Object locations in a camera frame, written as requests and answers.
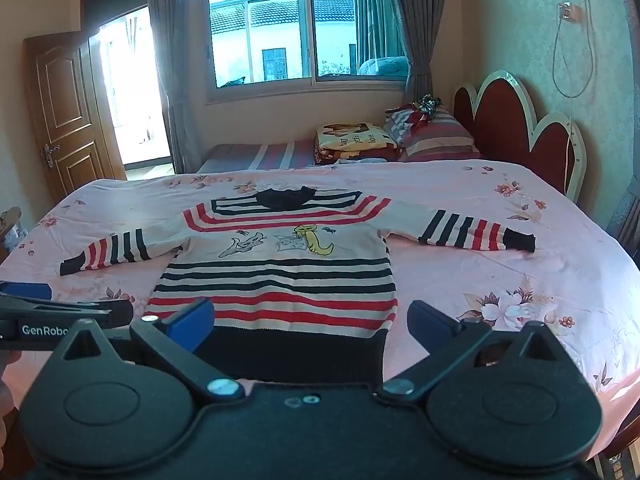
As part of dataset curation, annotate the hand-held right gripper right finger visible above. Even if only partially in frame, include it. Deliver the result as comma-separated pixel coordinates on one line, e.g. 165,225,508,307
375,300,576,403

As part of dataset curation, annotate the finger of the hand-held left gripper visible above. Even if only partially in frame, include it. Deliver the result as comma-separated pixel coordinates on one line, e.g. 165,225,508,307
0,282,53,308

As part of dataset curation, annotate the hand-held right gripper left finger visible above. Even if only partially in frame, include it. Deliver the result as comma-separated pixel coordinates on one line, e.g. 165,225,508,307
50,297,246,403

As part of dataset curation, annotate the striped knit sweater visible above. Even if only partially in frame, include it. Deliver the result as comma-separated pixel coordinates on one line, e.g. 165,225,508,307
60,186,537,383

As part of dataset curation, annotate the wooden side furniture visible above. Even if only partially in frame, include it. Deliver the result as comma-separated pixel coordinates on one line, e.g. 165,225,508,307
0,206,23,251

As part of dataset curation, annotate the pink floral blanket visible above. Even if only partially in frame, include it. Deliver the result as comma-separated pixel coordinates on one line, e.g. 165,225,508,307
0,160,640,461

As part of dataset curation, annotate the striped bed sheet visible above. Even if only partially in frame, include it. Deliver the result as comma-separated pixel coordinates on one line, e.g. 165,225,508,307
195,139,321,175

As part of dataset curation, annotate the brown wooden door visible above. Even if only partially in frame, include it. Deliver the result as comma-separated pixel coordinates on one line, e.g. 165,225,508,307
22,32,126,201

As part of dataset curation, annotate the striped pillow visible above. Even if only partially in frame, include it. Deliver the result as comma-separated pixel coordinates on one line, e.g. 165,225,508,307
385,105,483,163

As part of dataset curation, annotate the folded yellow printed blanket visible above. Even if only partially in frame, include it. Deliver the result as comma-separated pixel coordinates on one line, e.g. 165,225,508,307
315,122,406,163

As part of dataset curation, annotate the red heart-shaped headboard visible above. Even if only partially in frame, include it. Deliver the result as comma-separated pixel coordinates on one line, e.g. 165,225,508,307
452,71,588,203

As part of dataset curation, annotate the dark toy bundle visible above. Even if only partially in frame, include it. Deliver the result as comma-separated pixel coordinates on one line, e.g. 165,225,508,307
412,94,443,121

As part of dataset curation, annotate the blue patterned cloth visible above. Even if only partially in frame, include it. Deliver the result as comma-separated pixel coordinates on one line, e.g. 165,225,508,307
607,175,640,261

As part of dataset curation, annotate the blue quilt outside window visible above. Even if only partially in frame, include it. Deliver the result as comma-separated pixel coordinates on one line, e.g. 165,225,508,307
359,56,411,77

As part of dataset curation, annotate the grey curtain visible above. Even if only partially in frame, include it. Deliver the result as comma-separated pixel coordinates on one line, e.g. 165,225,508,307
145,0,203,173
385,0,448,106

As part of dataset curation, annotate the sliding glass window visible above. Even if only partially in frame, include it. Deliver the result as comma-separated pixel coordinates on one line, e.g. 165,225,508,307
199,0,408,93

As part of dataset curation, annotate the white wall cable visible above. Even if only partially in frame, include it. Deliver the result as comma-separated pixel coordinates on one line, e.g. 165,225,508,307
552,0,596,196

